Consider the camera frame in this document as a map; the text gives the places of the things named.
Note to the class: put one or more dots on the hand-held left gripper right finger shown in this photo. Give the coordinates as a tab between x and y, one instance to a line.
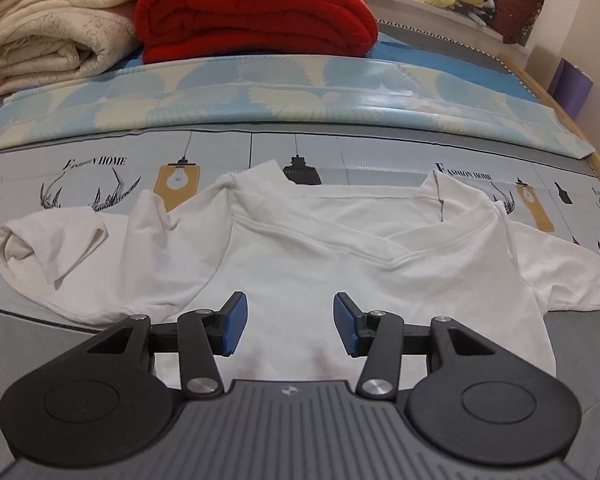
347	322

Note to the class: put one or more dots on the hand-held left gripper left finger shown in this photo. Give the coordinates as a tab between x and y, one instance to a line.
234	322

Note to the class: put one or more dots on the white t-shirt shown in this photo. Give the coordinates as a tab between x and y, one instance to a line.
330	240

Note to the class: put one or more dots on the blue leaf-patterned mat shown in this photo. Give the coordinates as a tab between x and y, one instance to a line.
280	95

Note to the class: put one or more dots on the blue bed cover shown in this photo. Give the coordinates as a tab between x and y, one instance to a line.
430	47

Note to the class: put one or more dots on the red folded blanket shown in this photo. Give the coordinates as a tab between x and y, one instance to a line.
250	10

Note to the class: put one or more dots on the white window sill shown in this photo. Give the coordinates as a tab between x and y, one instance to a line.
430	17

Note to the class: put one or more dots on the beige folded fleece blanket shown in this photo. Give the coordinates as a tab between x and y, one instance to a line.
55	55

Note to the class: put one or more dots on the purple box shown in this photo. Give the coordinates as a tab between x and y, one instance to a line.
572	87

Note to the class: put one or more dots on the black white striped plush toy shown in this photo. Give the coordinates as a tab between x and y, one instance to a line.
482	10

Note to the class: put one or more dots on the dark red cushion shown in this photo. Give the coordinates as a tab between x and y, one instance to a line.
517	7

